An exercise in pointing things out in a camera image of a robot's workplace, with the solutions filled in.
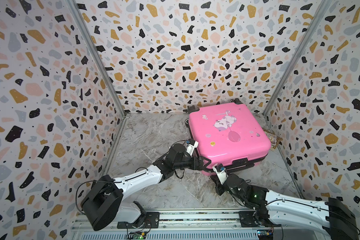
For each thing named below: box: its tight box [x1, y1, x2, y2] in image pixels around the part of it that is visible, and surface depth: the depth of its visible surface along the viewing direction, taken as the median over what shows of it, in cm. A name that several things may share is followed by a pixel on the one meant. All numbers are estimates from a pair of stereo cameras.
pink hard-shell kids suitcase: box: [185, 98, 272, 175], surface depth 83 cm
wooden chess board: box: [261, 127, 283, 150], surface depth 105 cm
